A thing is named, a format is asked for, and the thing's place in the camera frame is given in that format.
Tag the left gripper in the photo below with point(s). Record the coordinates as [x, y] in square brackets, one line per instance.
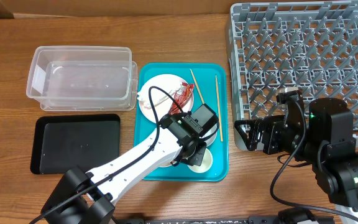
[198, 156]

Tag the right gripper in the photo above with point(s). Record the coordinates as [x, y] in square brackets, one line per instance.
[251, 142]

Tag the small white cup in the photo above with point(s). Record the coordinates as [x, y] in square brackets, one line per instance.
[205, 164]

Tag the white napkin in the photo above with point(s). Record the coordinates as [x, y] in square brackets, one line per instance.
[157, 96]

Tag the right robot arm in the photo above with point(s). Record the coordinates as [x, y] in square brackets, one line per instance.
[323, 139]

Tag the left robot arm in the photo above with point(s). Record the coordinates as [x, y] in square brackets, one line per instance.
[91, 197]

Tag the grey bowl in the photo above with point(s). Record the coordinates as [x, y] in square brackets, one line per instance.
[212, 133]

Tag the right wooden chopstick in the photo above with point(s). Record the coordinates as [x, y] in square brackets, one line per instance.
[219, 108]

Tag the wooden chopstick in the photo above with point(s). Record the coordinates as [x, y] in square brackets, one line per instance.
[197, 86]
[219, 108]

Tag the red sauce packet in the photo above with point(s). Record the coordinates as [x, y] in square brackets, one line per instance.
[181, 98]

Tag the left wooden chopstick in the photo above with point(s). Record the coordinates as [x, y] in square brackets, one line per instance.
[197, 86]

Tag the teal serving tray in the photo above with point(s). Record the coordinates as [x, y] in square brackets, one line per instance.
[205, 76]

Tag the grey dish rack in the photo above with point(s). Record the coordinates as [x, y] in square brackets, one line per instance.
[312, 45]

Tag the black tray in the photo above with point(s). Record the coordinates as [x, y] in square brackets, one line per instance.
[64, 142]

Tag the clear plastic bin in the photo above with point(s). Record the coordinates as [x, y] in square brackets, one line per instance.
[83, 78]

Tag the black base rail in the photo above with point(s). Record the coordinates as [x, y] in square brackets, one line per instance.
[249, 220]

